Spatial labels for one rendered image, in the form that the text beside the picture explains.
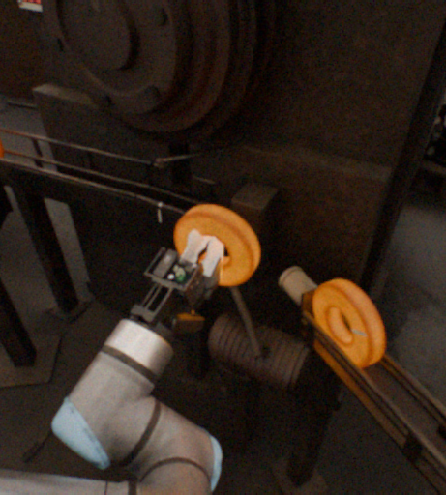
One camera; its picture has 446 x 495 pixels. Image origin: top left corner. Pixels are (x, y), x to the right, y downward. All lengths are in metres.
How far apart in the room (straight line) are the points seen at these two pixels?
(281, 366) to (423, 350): 0.89
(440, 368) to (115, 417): 1.34
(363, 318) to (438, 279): 1.34
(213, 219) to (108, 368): 0.27
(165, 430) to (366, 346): 0.35
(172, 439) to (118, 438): 0.07
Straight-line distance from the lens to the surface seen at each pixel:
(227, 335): 0.97
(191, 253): 0.68
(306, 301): 0.82
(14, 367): 1.70
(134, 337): 0.58
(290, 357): 0.95
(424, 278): 2.02
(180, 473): 0.55
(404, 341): 1.75
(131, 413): 0.58
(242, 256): 0.69
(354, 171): 0.88
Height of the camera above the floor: 1.30
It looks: 41 degrees down
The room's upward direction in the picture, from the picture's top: straight up
